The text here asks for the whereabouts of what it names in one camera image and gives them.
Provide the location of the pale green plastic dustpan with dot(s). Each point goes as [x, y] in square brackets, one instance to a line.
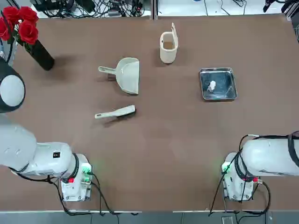
[128, 74]

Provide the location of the square metal tray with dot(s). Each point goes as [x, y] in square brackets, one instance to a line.
[224, 94]

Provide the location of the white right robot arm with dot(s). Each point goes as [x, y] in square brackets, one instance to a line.
[264, 154]

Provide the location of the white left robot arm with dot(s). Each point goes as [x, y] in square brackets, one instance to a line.
[18, 149]

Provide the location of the pale green hand brush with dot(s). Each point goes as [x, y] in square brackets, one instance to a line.
[121, 111]

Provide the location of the cream bin with flip lid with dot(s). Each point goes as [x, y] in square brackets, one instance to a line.
[168, 56]

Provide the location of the crumpled white paper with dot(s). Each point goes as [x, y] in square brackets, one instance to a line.
[212, 86]

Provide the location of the black cylindrical vase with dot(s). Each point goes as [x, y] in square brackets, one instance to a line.
[42, 56]

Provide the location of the red rose bouquet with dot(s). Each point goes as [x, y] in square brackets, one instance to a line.
[28, 32]

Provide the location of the aluminium frame post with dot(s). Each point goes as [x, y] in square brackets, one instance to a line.
[154, 9]

